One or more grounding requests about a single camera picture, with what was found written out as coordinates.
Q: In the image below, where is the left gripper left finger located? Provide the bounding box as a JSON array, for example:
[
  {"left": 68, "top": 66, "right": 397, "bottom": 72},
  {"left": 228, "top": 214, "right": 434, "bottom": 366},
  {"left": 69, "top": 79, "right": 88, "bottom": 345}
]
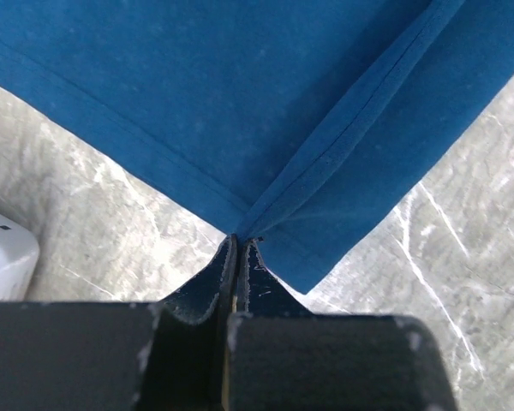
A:
[{"left": 0, "top": 235, "right": 238, "bottom": 410}]

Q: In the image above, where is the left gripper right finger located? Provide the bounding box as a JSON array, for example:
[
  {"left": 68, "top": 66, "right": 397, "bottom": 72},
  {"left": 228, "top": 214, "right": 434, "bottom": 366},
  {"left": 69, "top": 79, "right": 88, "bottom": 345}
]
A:
[{"left": 226, "top": 241, "right": 457, "bottom": 410}]

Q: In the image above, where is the blue t shirt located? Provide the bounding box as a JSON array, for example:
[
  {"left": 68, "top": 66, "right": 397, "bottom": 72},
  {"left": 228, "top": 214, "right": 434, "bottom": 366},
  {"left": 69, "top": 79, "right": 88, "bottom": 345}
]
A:
[{"left": 0, "top": 1, "right": 514, "bottom": 292}]

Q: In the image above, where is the white laundry basket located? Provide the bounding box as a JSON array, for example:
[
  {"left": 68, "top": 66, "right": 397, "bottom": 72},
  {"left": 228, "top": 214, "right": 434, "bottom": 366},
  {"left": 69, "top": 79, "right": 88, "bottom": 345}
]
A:
[{"left": 0, "top": 214, "right": 39, "bottom": 301}]

